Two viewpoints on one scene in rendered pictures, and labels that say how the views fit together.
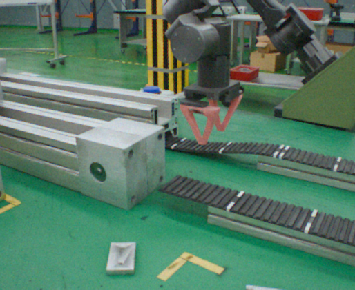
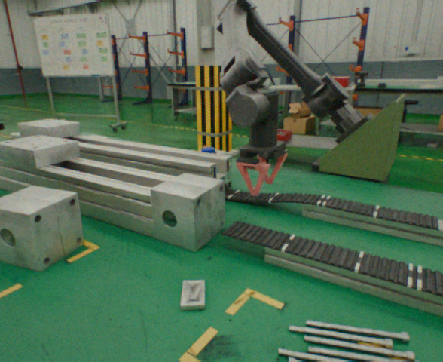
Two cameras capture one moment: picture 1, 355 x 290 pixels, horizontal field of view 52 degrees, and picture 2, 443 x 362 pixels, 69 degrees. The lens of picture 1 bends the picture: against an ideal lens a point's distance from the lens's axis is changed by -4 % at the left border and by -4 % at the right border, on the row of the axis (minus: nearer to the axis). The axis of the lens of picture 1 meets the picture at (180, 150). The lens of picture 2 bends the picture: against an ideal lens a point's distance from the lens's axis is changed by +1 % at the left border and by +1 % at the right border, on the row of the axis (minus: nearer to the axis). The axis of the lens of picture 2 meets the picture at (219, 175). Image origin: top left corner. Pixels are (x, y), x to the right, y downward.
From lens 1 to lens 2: 3 cm
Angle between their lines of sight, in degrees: 5
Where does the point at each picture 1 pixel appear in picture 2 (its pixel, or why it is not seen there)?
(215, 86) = (266, 146)
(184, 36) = (241, 104)
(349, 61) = (381, 121)
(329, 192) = (370, 237)
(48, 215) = (124, 257)
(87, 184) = (159, 230)
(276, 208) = (325, 250)
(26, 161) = (103, 211)
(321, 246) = (371, 285)
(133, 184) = (200, 228)
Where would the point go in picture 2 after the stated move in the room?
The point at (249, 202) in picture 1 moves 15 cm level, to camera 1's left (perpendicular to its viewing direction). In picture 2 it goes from (300, 244) to (201, 244)
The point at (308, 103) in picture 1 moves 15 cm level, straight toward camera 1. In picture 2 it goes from (343, 159) to (343, 175)
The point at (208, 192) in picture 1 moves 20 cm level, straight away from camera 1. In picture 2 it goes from (264, 235) to (261, 190)
